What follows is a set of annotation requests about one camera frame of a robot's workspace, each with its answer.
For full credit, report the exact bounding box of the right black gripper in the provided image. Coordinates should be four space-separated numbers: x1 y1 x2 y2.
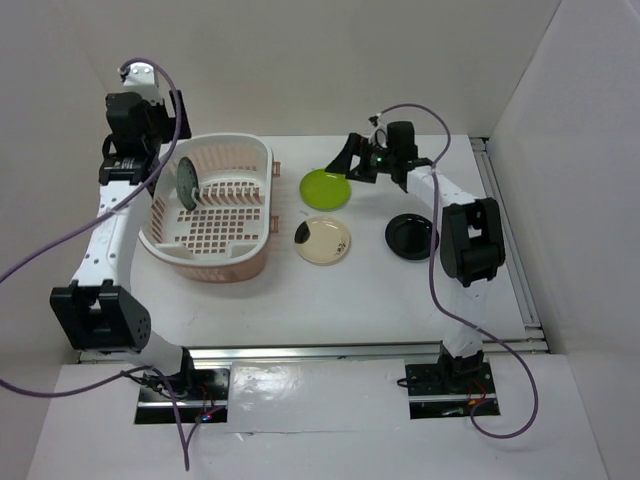
326 133 397 184

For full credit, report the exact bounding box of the lime green plate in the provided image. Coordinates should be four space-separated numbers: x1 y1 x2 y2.
299 169 351 211

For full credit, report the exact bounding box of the blue patterned plate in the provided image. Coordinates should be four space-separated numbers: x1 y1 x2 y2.
175 157 199 211

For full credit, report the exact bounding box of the cream plate with black spot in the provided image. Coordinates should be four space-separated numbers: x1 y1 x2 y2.
294 216 351 266

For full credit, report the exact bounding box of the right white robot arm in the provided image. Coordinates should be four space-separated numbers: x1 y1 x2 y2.
325 121 506 393

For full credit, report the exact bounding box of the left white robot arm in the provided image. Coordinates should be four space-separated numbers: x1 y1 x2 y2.
49 58 198 399

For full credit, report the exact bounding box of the pink white dish rack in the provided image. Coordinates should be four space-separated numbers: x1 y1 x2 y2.
139 133 280 283

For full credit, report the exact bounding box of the aluminium rail front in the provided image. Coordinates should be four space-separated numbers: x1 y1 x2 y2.
78 338 549 364

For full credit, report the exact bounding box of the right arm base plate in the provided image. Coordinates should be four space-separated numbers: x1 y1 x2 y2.
396 362 500 420

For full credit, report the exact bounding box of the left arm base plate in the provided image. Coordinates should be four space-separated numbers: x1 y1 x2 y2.
134 368 230 425

